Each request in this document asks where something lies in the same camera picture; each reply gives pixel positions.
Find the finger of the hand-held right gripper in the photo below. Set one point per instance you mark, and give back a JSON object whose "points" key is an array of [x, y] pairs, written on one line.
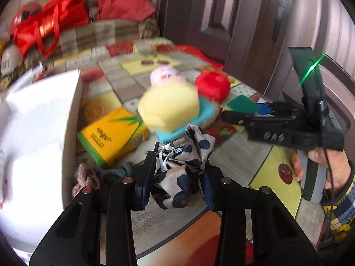
{"points": [[266, 109], [238, 118]]}

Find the fruit printed tablecloth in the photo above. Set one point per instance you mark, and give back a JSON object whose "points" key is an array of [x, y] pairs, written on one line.
{"points": [[244, 155]]}

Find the red tote bag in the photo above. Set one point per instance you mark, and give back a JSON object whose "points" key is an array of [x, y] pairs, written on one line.
{"points": [[61, 13]]}

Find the red cloth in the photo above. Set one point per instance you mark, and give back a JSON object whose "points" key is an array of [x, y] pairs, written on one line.
{"points": [[199, 54]]}

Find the person's right forearm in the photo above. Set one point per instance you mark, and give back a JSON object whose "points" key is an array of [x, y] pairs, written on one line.
{"points": [[342, 213]]}

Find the red plush toy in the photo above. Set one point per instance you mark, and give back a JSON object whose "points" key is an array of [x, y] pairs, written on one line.
{"points": [[212, 86]]}

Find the teal blue sponge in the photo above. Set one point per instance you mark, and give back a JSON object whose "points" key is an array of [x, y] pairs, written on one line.
{"points": [[206, 110]]}

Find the black spotted white cloth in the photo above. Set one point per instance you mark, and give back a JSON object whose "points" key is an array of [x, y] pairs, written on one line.
{"points": [[177, 177]]}

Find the pale yellow sponge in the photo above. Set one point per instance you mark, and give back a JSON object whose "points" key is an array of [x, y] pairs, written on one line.
{"points": [[169, 105]]}

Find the person's right hand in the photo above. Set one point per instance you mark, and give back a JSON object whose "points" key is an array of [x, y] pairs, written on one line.
{"points": [[337, 169]]}

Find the white helmet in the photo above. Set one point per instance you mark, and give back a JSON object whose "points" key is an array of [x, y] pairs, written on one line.
{"points": [[8, 58]]}

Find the red helmet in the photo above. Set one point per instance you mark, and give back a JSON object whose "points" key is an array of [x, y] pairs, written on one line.
{"points": [[25, 16]]}

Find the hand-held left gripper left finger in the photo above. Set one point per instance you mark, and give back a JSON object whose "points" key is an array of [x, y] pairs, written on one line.
{"points": [[144, 192]]}

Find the white cardboard box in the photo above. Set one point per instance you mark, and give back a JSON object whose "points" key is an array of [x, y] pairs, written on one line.
{"points": [[36, 144]]}

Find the brown door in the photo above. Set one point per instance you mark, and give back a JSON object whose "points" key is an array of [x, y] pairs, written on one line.
{"points": [[222, 19]]}

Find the yellow tissue packet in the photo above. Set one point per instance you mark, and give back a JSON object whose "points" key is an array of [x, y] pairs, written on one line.
{"points": [[111, 135]]}

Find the plaid blanket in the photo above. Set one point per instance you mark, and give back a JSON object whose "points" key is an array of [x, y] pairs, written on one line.
{"points": [[105, 32]]}

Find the pink plush toy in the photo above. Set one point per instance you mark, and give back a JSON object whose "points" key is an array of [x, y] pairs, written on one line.
{"points": [[163, 73]]}

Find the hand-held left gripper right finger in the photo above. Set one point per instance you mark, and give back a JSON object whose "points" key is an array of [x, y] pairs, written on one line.
{"points": [[207, 191]]}

